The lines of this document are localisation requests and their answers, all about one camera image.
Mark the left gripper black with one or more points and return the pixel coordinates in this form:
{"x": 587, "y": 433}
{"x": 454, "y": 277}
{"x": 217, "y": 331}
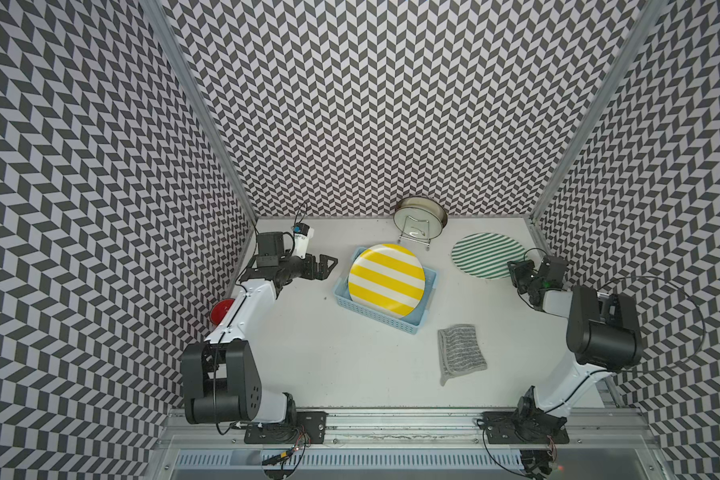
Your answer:
{"x": 321, "y": 271}

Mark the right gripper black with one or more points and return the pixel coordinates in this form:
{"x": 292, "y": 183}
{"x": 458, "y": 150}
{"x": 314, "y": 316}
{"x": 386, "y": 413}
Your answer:
{"x": 517, "y": 268}

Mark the yellow striped plate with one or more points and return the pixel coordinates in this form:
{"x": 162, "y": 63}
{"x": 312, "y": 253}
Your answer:
{"x": 388, "y": 279}

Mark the green striped plate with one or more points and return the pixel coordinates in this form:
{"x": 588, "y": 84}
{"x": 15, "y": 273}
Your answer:
{"x": 486, "y": 255}

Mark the grey knitted dish cloth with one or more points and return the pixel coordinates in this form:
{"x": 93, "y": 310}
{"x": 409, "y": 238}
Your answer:
{"x": 459, "y": 352}

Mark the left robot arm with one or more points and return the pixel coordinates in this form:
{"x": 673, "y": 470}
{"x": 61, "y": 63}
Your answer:
{"x": 221, "y": 382}

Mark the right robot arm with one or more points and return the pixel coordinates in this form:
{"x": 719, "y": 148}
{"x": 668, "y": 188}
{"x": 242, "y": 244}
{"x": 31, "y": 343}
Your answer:
{"x": 602, "y": 338}

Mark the light blue plastic basket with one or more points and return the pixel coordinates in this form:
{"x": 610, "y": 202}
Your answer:
{"x": 409, "y": 324}

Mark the red round object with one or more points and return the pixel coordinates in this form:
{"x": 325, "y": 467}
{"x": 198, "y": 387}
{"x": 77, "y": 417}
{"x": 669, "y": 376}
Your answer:
{"x": 220, "y": 310}

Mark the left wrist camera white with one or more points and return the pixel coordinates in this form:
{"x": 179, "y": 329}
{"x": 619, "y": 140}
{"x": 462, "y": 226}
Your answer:
{"x": 302, "y": 234}

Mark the wire lid stand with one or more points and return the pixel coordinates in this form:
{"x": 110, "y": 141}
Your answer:
{"x": 417, "y": 231}

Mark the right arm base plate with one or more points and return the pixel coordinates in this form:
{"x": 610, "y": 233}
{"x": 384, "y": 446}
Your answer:
{"x": 507, "y": 428}

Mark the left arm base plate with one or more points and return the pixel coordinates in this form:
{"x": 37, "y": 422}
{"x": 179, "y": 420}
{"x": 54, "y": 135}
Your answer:
{"x": 306, "y": 427}

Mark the aluminium mounting rail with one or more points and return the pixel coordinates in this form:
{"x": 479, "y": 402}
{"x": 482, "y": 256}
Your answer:
{"x": 587, "y": 428}

